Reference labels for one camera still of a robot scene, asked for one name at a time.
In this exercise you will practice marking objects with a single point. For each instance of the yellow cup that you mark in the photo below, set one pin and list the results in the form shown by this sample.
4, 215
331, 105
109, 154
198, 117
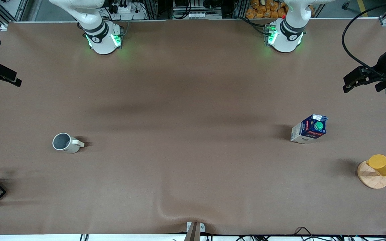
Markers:
383, 164

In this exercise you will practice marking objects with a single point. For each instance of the small white socket strip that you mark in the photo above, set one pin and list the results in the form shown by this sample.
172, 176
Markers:
198, 15

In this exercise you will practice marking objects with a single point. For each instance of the blue white milk carton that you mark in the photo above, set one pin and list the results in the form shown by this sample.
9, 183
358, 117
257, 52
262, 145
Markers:
308, 130

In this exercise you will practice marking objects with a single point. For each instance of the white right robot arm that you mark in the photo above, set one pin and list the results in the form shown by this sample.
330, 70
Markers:
101, 40

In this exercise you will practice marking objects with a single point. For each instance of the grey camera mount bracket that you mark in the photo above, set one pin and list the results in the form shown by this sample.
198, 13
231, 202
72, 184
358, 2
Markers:
195, 231

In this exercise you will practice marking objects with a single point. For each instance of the white power strip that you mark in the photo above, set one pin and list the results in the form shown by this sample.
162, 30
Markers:
127, 11

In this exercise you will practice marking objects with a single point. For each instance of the brown table mat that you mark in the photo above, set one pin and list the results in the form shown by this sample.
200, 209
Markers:
193, 117

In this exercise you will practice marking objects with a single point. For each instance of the wooden mug tree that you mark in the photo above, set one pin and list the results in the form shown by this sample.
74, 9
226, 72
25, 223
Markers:
370, 179

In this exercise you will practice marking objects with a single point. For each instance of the orange snack pile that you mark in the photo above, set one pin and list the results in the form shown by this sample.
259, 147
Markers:
265, 9

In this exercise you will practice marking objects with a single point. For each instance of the white mug grey inside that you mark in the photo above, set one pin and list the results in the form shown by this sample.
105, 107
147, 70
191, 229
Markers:
66, 144

